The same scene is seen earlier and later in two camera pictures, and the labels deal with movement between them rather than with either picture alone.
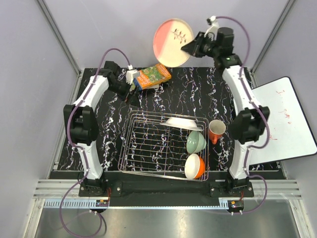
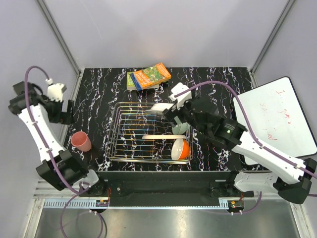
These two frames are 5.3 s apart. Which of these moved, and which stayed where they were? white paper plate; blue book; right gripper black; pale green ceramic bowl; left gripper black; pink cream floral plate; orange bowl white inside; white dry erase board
Moved: pale green ceramic bowl; left gripper black; orange bowl white inside; pink cream floral plate; white paper plate; right gripper black
Stayed: white dry erase board; blue book
